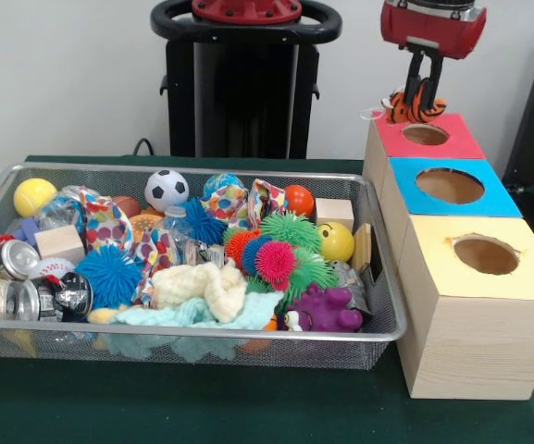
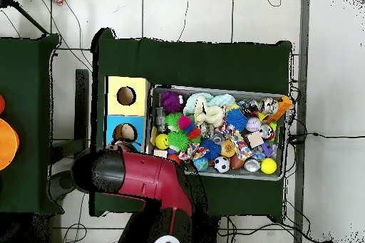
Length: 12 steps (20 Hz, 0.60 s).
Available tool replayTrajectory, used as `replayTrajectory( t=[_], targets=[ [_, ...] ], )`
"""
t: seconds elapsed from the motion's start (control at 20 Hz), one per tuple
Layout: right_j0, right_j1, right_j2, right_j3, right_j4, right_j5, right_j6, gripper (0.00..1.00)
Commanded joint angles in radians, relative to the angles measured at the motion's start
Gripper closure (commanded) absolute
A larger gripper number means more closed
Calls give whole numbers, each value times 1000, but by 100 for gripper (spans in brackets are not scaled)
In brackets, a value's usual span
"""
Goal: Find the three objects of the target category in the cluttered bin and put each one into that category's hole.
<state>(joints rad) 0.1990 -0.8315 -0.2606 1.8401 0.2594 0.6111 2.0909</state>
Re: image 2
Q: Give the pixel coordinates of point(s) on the large blue spiky ball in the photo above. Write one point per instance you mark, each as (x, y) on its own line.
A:
(236, 120)

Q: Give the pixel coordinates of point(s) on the wooden three-hole box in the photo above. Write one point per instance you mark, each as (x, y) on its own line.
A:
(125, 109)

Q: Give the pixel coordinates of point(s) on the orange-red smooth ball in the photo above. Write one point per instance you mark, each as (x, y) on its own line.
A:
(174, 157)

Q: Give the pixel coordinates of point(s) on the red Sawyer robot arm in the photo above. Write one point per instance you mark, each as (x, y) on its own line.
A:
(148, 177)

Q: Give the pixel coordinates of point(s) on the black and white soccer ball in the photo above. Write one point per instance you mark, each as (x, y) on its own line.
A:
(221, 165)

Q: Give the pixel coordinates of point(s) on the pink spiky ball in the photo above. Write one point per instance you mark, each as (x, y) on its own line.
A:
(184, 122)

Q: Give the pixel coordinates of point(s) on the black panel stand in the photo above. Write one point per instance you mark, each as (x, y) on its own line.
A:
(81, 112)

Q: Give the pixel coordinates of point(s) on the yellow tennis ball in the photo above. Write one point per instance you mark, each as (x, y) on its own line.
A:
(268, 166)

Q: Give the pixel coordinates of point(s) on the large orange round object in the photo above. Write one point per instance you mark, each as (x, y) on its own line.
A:
(8, 143)

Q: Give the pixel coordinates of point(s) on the small red round object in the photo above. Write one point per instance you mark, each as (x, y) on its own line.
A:
(1, 104)

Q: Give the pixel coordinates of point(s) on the metal mesh bin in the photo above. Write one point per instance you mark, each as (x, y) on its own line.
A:
(242, 175)

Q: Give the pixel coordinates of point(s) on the yellow smiley ball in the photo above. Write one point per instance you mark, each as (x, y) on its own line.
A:
(162, 141)

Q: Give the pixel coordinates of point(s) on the green spiky ball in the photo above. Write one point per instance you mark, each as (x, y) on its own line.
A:
(178, 141)

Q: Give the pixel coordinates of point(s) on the cream fleece cloth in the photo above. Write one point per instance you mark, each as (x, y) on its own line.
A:
(211, 114)

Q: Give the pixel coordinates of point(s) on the white baseball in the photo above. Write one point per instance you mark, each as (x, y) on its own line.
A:
(253, 124)

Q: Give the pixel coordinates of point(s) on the dark green table cloth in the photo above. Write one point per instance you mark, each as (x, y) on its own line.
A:
(199, 63)
(25, 83)

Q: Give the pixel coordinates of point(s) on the purple spiky monster toy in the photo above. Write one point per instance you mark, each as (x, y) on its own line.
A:
(171, 102)

